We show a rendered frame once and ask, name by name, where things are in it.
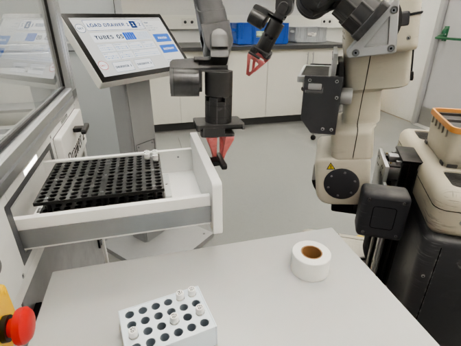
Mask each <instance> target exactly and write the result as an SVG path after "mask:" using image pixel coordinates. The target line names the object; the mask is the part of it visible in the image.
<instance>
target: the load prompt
mask: <svg viewBox="0 0 461 346"><path fill-rule="evenodd" d="M81 21H82V22H83V24H84V26H85V28H86V29H87V31H102V30H137V29H145V27H144V25H143V24H142V22H141V20H140V19H117V20H81Z"/></svg>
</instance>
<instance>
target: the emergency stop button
mask: <svg viewBox="0 0 461 346"><path fill-rule="evenodd" d="M35 329H36V317H35V314H34V311H33V310H32V309H31V308H29V307H28V306H25V307H20V308H18V309H17V310H16V311H15V312H14V314H13V316H12V318H11V319H9V320H8V322H7V325H6V334H7V337H8V338H12V342H13V343H14V344H15V345H17V346H20V345H26V344H27V343H28V342H29V341H30V340H31V339H32V337H33V336H34V332H35Z"/></svg>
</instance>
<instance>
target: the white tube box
mask: <svg viewBox="0 0 461 346"><path fill-rule="evenodd" d="M195 288H196V296H195V297H192V298H191V297H189V295H188V289H186V290H183V292H184V300H183V301H177V299H176V293H173V294H170V295H167V296H164V297H160V298H157V299H154V300H151V301H148V302H145V303H141V304H139V305H135V306H132V307H129V308H126V309H123V310H120V311H118V313H119V321H120V326H121V333H122V338H123V346H214V345H217V325H216V322H215V320H214V318H213V316H212V314H211V312H210V310H209V307H208V305H207V304H206V301H205V300H204V297H203V296H202V293H201V291H200V289H199V287H198V286H195ZM198 304H202V305H203V306H204V314H203V315H202V316H197V315H196V306H197V305H198ZM173 312H176V313H178V316H179V323H178V324H177V325H171V322H170V314H171V313H173ZM133 326H135V327H137V329H138V338H137V339H135V340H133V341H132V340H130V338H129V335H128V330H129V328H130V327H133Z"/></svg>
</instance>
